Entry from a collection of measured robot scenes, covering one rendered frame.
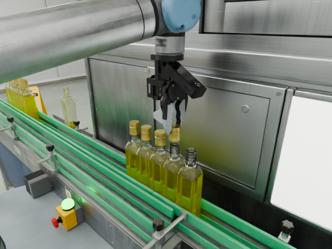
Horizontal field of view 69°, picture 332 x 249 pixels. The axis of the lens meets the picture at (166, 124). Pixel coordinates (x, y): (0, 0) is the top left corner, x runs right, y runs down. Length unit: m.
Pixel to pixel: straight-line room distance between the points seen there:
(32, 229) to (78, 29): 0.87
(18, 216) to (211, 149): 0.81
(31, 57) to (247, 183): 0.64
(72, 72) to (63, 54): 6.82
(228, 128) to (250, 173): 0.14
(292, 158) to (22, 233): 0.94
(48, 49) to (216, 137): 0.55
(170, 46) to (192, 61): 0.17
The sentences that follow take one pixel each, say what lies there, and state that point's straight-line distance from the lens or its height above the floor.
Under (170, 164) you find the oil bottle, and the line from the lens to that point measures 0.71.
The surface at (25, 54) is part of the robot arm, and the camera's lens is 0.35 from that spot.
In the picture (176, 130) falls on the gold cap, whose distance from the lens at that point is 0.66.
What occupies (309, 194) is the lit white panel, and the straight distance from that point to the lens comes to 0.72.
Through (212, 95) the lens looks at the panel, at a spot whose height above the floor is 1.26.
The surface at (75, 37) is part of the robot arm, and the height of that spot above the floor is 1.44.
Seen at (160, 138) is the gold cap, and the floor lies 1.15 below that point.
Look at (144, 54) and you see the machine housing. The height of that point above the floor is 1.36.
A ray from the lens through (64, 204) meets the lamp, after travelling 1.00.
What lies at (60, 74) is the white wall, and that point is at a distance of 7.03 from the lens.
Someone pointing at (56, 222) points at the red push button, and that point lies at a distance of 1.01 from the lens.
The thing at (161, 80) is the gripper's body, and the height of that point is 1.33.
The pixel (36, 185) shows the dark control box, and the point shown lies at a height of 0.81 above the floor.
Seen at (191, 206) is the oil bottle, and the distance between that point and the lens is 0.73.
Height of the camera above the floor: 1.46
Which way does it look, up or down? 23 degrees down
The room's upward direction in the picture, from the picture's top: straight up
